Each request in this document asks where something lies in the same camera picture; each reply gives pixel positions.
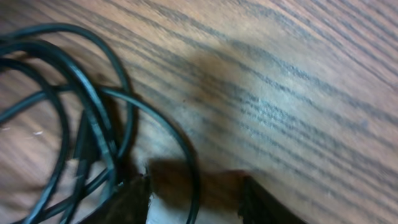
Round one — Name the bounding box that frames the black glossy USB cable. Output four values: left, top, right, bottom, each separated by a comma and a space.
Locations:
0, 23, 201, 224

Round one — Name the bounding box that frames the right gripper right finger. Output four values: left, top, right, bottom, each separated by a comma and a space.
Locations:
238, 176, 307, 224

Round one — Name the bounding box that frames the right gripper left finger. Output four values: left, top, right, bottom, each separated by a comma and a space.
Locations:
78, 176, 152, 224

